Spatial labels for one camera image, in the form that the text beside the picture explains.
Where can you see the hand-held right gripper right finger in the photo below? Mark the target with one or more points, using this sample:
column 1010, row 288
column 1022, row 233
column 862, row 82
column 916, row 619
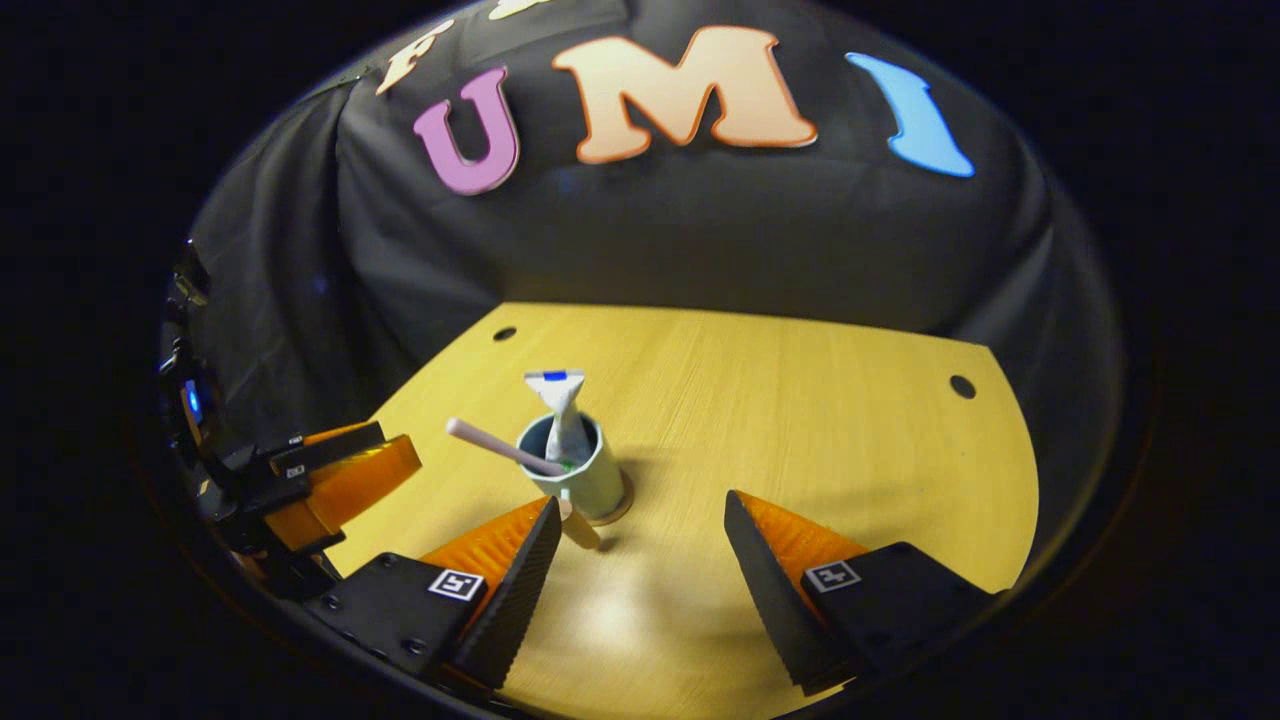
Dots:
column 775, row 600

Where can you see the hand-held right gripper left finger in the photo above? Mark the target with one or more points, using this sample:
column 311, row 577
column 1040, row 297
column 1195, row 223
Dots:
column 515, row 600

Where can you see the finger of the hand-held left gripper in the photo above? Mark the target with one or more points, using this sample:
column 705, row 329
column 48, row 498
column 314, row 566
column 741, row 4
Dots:
column 330, row 450
column 350, row 490

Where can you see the round cork coaster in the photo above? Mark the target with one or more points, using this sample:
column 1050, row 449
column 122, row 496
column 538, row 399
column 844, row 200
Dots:
column 622, row 505

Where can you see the pink toothbrush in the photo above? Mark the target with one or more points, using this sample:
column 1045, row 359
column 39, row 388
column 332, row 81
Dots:
column 490, row 442

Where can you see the white toothpaste tube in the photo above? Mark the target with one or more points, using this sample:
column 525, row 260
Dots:
column 565, row 420

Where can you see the wooden desktop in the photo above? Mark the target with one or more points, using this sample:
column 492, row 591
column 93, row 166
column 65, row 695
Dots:
column 820, row 430

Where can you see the black backdrop cloth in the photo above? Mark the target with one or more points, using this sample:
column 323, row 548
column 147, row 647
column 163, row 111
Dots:
column 700, row 230

